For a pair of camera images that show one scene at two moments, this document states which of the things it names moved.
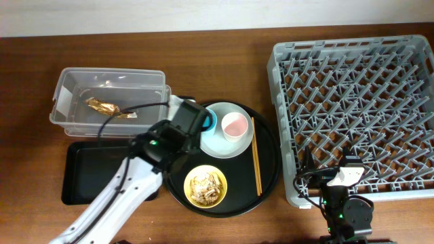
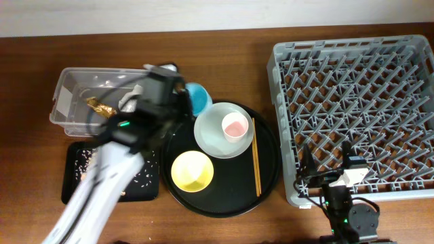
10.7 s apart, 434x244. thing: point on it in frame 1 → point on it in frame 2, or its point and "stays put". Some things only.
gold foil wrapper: (107, 108) stays put
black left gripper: (162, 128) → (186, 101)
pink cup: (234, 127) stays put
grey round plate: (215, 144) stays put
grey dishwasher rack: (373, 95) stays put
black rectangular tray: (87, 165) stays put
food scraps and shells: (205, 190) → (144, 176)
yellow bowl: (205, 186) → (192, 171)
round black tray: (250, 178) stays put
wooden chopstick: (252, 119) stays put
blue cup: (209, 121) → (200, 97)
